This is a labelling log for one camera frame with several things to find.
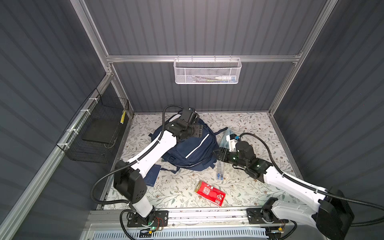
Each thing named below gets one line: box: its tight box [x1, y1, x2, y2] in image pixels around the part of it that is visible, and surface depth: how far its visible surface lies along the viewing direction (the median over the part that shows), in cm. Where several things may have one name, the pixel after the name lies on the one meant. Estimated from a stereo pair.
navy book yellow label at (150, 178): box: [143, 164, 162, 187], surface depth 88 cm
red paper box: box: [194, 180, 226, 207], surface depth 83 cm
